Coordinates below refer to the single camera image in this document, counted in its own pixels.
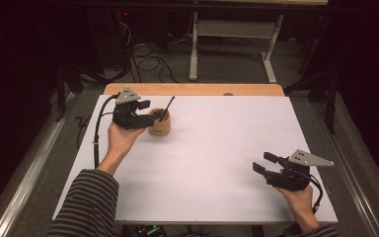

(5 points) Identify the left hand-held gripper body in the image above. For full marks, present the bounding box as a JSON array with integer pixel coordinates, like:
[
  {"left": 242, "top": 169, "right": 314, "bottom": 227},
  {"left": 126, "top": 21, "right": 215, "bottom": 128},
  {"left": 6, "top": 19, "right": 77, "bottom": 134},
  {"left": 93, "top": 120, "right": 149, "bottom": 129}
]
[{"left": 112, "top": 86, "right": 156, "bottom": 131}]

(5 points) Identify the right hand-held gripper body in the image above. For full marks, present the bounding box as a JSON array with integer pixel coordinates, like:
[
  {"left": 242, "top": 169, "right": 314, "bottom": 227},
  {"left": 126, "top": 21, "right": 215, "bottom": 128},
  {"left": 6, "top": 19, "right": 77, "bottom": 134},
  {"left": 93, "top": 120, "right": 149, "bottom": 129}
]
[{"left": 264, "top": 149, "right": 336, "bottom": 193}]

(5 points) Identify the wooden pen holder cup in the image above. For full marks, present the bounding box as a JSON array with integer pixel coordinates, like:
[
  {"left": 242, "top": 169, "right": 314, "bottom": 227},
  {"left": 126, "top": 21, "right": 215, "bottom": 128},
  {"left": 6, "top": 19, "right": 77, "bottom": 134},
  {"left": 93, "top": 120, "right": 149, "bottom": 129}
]
[{"left": 147, "top": 108, "right": 172, "bottom": 136}]

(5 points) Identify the black pen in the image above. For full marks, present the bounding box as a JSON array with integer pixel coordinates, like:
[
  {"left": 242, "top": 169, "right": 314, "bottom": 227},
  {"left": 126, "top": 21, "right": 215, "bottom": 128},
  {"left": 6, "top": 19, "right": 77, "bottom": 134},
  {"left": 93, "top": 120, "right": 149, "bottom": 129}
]
[{"left": 158, "top": 95, "right": 176, "bottom": 122}]

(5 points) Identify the person's left hand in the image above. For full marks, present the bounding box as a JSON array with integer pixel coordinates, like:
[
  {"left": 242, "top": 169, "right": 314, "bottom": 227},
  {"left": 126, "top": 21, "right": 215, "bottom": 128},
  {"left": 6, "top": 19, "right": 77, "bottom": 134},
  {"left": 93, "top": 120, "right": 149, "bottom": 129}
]
[{"left": 108, "top": 123, "right": 146, "bottom": 160}]

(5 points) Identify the person's right hand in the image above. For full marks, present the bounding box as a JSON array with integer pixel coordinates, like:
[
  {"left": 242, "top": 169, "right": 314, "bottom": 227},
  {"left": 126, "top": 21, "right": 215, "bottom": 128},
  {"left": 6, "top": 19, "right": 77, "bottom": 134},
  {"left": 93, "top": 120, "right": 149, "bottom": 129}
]
[{"left": 274, "top": 185, "right": 320, "bottom": 233}]

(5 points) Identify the wooden table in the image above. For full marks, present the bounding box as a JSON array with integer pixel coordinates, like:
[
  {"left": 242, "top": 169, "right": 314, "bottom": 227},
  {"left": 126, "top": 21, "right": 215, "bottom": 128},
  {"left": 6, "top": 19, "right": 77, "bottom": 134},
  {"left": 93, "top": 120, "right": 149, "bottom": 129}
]
[{"left": 103, "top": 82, "right": 285, "bottom": 98}]

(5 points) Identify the white table board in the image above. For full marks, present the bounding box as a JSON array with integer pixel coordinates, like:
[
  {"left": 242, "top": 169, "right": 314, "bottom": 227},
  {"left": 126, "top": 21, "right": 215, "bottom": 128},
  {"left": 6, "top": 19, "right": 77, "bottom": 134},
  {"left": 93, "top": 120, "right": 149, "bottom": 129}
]
[{"left": 52, "top": 94, "right": 339, "bottom": 225}]

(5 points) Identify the black metal stand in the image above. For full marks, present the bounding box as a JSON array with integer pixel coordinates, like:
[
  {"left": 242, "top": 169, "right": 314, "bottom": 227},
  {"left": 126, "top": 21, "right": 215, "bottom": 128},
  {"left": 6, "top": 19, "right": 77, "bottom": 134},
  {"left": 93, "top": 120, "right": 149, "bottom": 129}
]
[
  {"left": 283, "top": 16, "right": 341, "bottom": 135},
  {"left": 54, "top": 61, "right": 84, "bottom": 123}
]

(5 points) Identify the device with green display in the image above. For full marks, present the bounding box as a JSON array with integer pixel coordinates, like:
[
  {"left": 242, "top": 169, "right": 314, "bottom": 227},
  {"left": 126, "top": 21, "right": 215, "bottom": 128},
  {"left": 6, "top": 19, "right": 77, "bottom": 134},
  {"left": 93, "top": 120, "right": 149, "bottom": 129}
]
[{"left": 134, "top": 224, "right": 166, "bottom": 237}]

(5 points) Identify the right hand-held gripper cable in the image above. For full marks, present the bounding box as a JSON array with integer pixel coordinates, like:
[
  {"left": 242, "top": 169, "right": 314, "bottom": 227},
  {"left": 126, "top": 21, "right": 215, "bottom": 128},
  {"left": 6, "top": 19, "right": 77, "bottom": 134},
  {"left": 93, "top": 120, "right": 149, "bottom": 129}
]
[{"left": 309, "top": 174, "right": 325, "bottom": 215}]

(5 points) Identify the hand-held gripper cable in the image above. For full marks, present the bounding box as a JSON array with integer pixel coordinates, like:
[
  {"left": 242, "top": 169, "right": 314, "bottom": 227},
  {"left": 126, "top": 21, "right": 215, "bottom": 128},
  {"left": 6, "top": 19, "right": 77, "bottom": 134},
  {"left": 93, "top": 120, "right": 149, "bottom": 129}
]
[
  {"left": 93, "top": 93, "right": 120, "bottom": 171},
  {"left": 309, "top": 174, "right": 325, "bottom": 215}
]

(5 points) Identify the left hand-held gripper cable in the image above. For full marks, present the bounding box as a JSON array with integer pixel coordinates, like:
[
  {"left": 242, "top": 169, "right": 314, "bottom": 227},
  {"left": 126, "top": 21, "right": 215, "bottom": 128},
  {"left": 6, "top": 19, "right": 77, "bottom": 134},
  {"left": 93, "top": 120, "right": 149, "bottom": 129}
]
[{"left": 93, "top": 93, "right": 120, "bottom": 171}]

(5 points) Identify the tangle of black floor cables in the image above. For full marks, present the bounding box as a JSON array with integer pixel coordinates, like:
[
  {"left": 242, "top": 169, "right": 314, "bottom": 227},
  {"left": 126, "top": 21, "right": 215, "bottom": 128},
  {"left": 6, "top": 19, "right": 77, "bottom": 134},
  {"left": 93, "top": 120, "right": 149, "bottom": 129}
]
[{"left": 113, "top": 40, "right": 180, "bottom": 84}]

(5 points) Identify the black zigzag floor cable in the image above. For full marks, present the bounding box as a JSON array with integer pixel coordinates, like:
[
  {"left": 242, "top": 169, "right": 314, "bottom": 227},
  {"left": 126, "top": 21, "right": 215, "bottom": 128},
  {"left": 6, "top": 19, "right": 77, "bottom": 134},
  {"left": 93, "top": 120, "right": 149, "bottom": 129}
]
[{"left": 74, "top": 114, "right": 93, "bottom": 151}]

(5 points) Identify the aluminium floor rail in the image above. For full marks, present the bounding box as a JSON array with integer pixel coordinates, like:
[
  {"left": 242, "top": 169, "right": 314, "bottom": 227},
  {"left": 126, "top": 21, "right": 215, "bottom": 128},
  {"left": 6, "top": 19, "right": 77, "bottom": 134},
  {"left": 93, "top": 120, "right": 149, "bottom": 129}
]
[
  {"left": 0, "top": 92, "right": 77, "bottom": 237},
  {"left": 310, "top": 101, "right": 379, "bottom": 237}
]

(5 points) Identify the white metal desk frame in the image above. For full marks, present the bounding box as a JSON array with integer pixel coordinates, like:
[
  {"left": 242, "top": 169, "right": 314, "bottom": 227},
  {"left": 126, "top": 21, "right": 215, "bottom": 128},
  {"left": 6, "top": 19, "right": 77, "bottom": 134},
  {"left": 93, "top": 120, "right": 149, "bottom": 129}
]
[{"left": 189, "top": 11, "right": 284, "bottom": 84}]

